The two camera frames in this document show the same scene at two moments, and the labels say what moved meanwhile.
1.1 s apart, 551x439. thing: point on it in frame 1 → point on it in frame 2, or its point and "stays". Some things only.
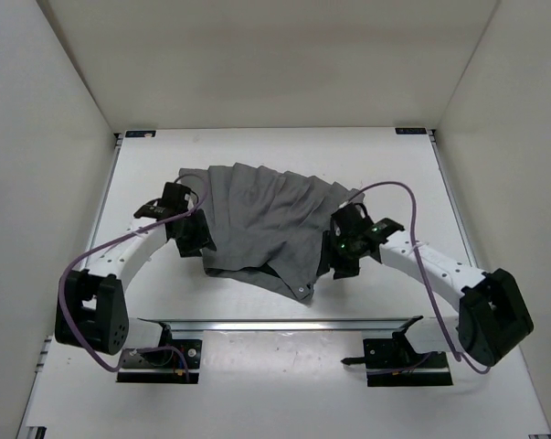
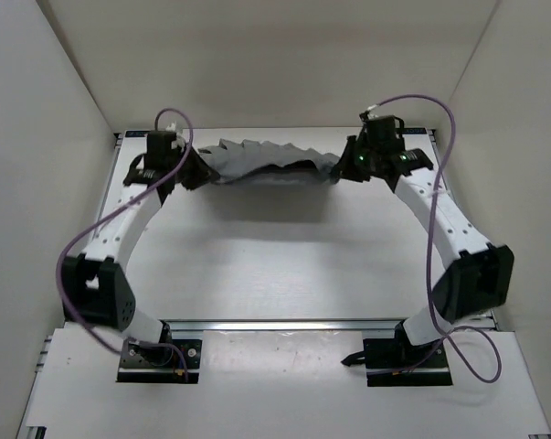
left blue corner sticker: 143,133 stays
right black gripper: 329,258 → 344,170
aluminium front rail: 354,325 stays
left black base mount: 163,365 stays
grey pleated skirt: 269,225 → 230,157
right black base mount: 396,362 stays
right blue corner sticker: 410,131 stays
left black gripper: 203,237 → 206,173
